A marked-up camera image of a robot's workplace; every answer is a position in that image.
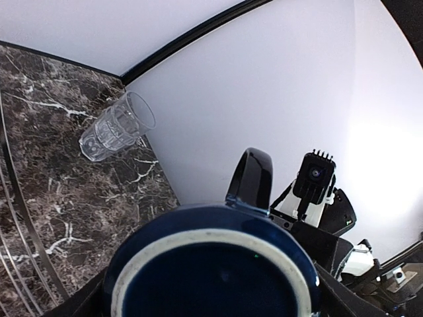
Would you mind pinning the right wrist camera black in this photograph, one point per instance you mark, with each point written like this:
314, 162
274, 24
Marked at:
314, 177

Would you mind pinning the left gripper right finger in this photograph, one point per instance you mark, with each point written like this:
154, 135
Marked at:
338, 301

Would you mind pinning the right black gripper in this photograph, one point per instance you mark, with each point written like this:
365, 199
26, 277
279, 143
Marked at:
323, 243

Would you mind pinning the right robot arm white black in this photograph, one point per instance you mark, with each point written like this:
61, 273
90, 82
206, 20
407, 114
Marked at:
395, 286

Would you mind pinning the dark blue mug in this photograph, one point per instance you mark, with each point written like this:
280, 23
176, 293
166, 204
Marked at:
226, 259

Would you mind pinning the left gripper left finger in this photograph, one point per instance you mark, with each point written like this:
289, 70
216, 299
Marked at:
86, 302

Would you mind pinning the wire metal dish rack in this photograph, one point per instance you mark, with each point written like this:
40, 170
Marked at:
24, 258

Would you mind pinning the clear glass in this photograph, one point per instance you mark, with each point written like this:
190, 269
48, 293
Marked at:
118, 127

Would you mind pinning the right black frame post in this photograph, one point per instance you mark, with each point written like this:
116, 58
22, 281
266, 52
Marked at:
189, 37

